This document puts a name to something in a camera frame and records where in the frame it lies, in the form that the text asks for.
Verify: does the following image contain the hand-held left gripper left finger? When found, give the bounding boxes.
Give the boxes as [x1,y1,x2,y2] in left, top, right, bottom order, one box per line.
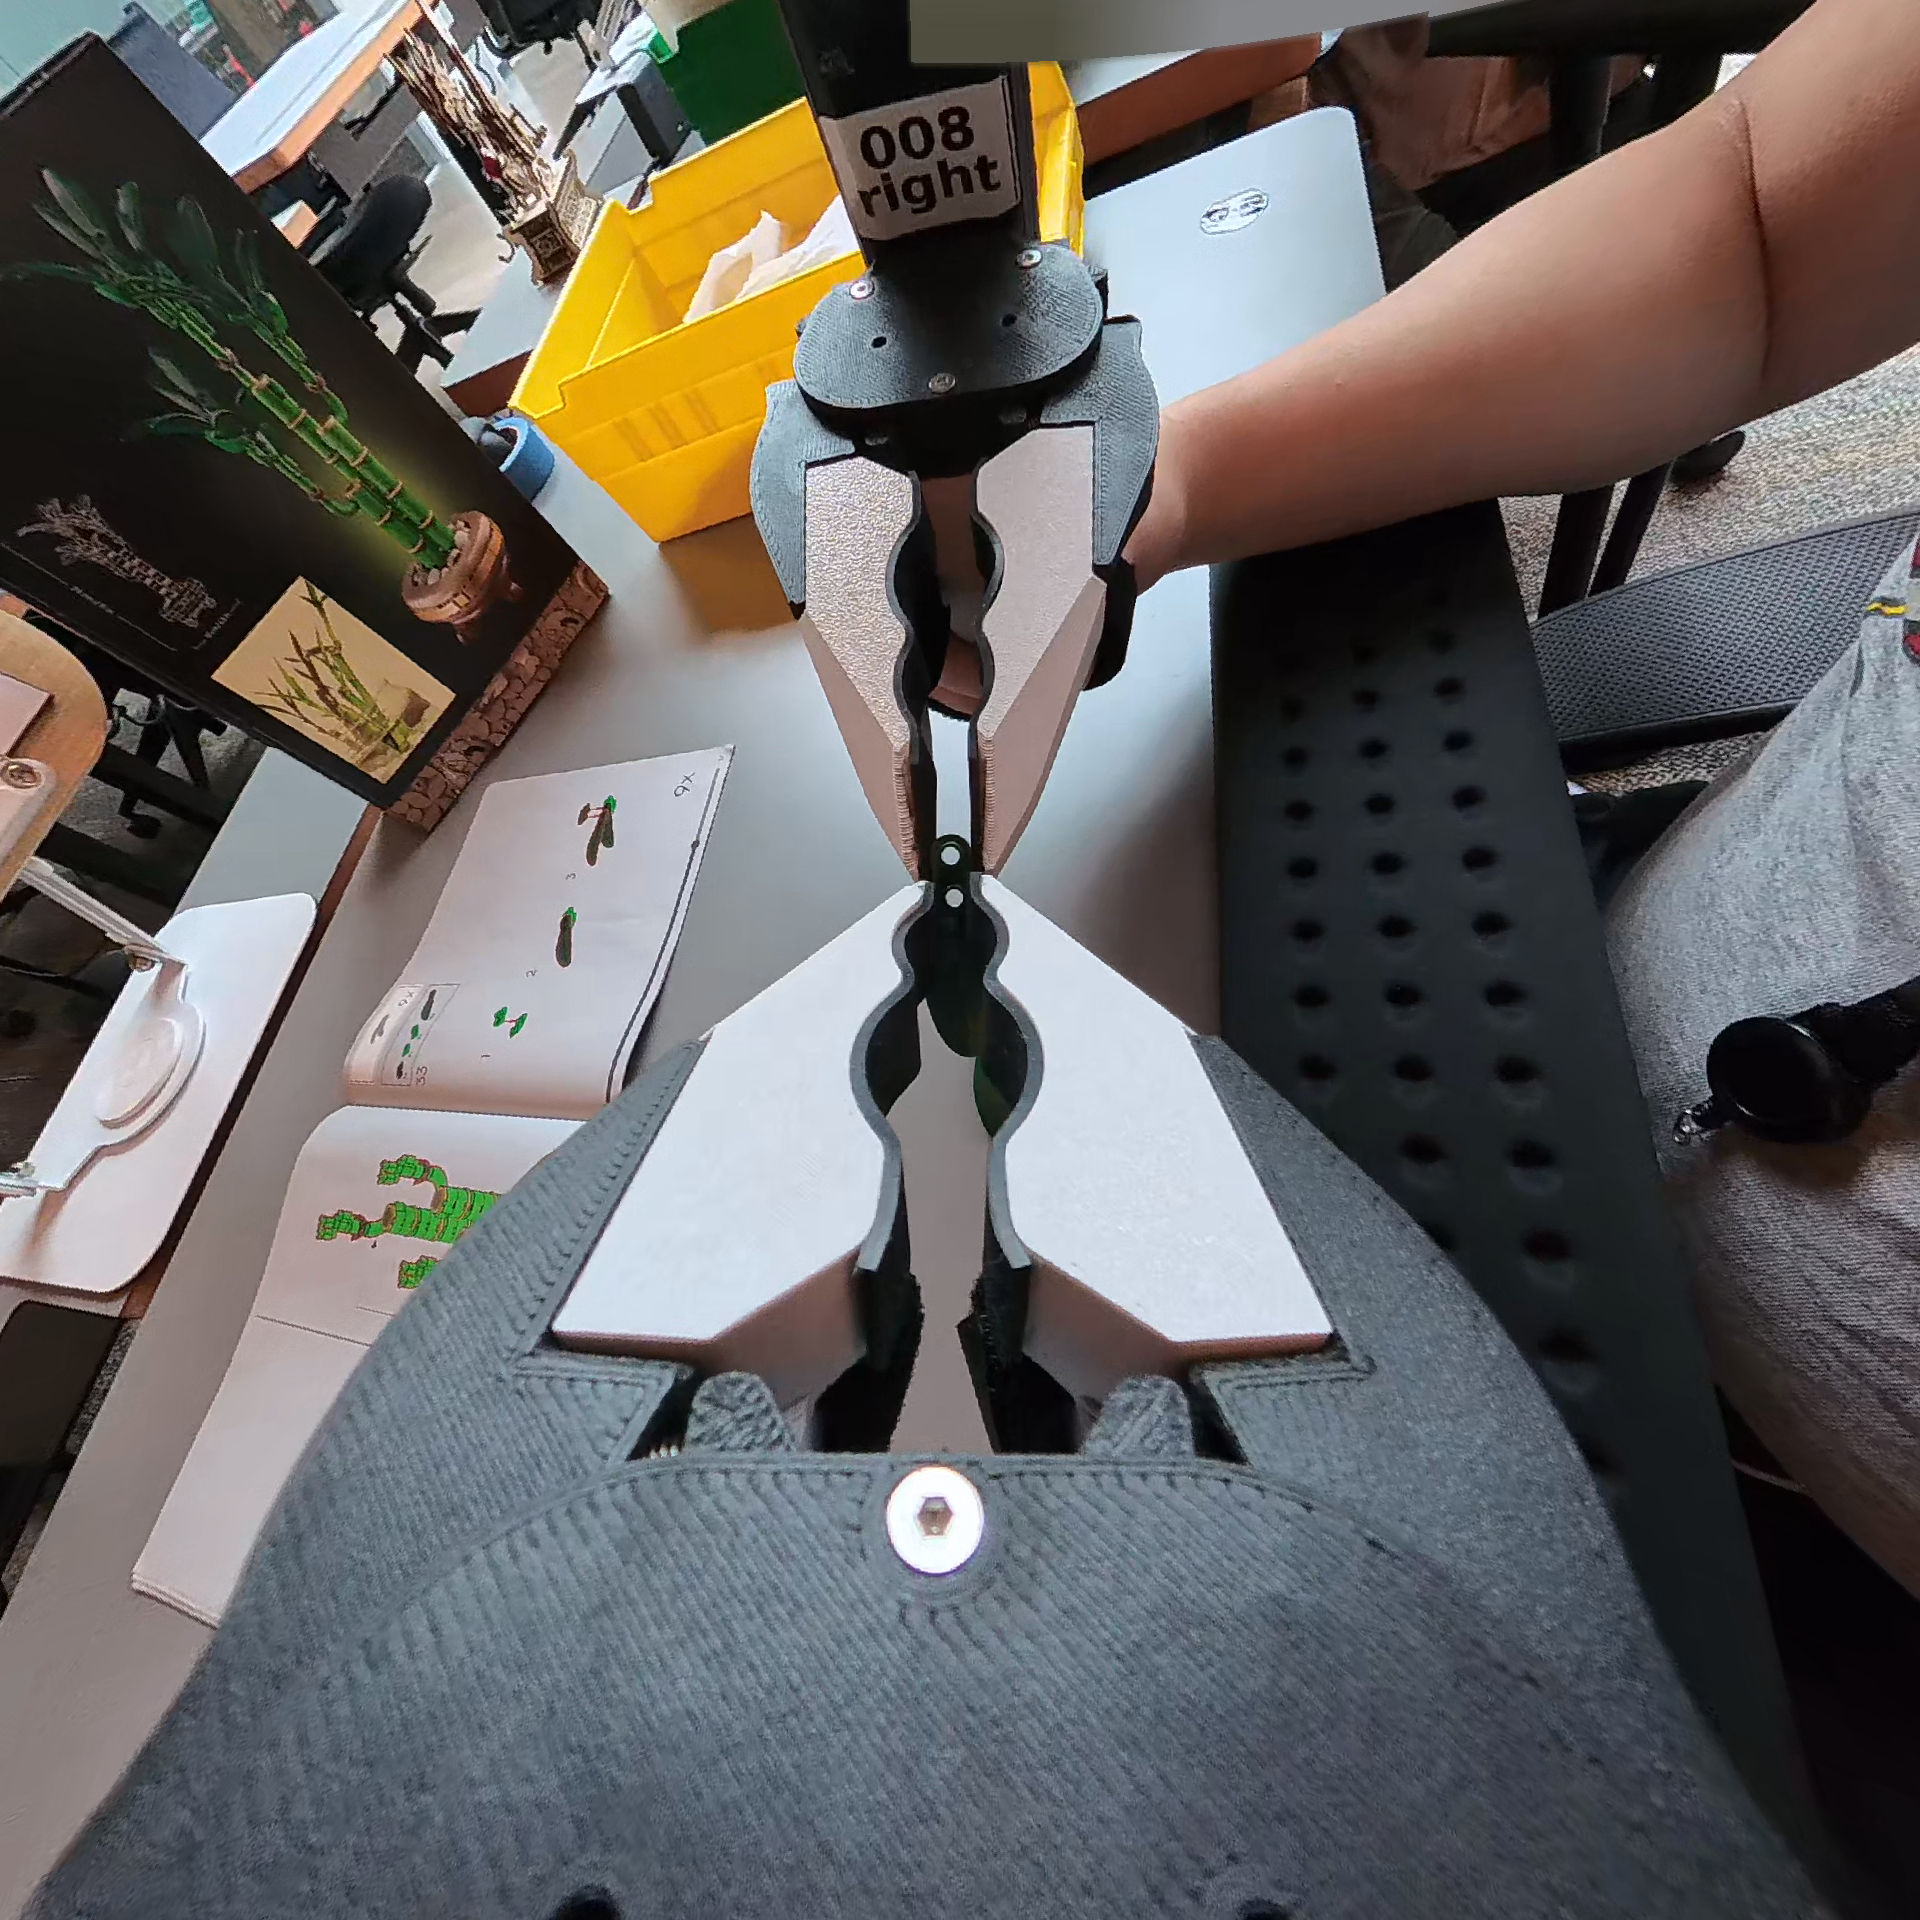
[549,882,932,1454]

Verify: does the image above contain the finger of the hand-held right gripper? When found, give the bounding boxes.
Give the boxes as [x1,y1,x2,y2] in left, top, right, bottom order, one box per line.
[801,454,940,881]
[971,424,1115,881]

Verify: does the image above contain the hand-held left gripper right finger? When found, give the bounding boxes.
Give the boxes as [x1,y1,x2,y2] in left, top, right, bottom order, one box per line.
[965,874,1337,1454]

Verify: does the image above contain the dark green toy leaf piece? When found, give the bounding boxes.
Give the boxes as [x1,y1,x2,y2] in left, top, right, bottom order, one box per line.
[918,837,1041,1137]

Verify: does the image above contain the person's right forearm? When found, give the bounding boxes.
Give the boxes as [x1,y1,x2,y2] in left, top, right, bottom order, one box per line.
[1126,28,1920,586]

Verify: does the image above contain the person's right hand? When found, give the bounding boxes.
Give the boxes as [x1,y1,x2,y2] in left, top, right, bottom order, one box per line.
[921,593,1000,717]

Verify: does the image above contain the crumpled white paper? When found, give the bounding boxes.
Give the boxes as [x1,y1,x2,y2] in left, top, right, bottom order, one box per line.
[681,195,859,328]

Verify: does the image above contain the yellow plastic bin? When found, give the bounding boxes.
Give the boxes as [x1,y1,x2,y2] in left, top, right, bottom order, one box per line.
[507,59,1089,547]

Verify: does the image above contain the green plastic bin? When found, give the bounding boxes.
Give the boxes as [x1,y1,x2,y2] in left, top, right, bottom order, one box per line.
[644,0,817,147]

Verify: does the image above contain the building instruction booklet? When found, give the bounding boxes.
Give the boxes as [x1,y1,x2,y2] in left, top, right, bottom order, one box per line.
[132,746,736,1632]

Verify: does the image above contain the blue tape roll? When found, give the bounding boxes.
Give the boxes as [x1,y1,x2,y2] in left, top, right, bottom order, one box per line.
[470,410,571,508]

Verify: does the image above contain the black studded pad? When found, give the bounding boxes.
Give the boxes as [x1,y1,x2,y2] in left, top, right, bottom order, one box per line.
[1210,498,1809,1818]

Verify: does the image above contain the brown toy lantern model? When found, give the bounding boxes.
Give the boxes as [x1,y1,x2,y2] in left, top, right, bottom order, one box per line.
[496,147,605,289]

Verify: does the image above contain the black office chair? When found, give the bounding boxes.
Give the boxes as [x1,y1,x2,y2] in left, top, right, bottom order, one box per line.
[310,169,461,379]

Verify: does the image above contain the white folding stand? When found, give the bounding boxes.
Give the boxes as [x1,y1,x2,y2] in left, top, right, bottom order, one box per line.
[0,856,321,1304]

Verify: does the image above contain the black bamboo picture box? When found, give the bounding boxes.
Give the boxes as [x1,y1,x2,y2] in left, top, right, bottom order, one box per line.
[0,32,612,837]

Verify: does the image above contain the dark mesh chair armrest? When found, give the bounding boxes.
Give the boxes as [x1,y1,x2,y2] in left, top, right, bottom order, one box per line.
[1528,508,1920,771]

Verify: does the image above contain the grey printed shirt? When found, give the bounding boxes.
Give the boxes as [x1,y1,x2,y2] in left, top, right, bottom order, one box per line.
[1602,538,1920,1603]

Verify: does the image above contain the black lanyard clip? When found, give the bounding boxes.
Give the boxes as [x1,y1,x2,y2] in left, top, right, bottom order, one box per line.
[1668,1014,1881,1148]

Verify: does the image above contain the black neck strap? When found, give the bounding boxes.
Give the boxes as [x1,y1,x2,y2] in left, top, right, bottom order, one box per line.
[1800,972,1920,1085]

